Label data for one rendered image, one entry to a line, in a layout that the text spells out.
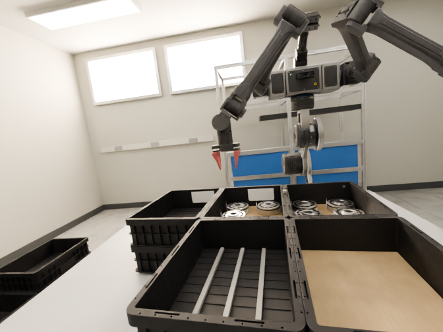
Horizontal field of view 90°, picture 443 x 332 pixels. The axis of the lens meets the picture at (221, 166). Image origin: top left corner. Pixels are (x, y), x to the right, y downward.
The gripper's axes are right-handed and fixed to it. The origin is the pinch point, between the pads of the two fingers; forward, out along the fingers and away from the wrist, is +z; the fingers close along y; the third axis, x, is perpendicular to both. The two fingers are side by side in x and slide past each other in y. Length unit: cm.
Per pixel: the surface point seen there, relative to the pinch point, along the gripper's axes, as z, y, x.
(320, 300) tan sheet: 25, 24, -39
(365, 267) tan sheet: 25, 38, -27
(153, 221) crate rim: 14.9, -26.7, -16.0
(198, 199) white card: 19.8, -22.5, 22.3
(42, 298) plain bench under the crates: 37, -67, -30
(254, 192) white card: 17.3, 7.6, 21.5
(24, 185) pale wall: 23, -288, 130
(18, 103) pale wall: -81, -289, 148
